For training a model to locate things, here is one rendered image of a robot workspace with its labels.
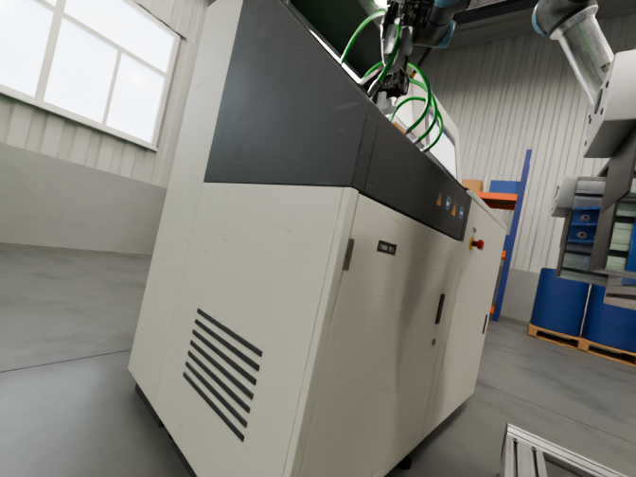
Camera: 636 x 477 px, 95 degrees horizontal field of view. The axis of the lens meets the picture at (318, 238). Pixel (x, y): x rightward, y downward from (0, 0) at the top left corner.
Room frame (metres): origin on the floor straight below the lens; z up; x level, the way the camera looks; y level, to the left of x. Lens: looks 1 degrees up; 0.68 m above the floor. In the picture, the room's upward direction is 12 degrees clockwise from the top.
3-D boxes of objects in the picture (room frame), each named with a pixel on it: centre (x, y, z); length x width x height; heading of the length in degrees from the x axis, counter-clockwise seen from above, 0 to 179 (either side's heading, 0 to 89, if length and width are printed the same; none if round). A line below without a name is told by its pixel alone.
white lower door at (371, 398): (0.78, -0.27, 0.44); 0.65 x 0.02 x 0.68; 138
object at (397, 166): (0.79, -0.26, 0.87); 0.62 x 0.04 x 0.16; 138
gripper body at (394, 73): (0.92, -0.13, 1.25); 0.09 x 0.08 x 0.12; 48
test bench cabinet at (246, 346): (0.97, -0.06, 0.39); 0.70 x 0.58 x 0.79; 138
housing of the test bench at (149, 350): (1.52, 0.02, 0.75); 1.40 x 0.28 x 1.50; 138
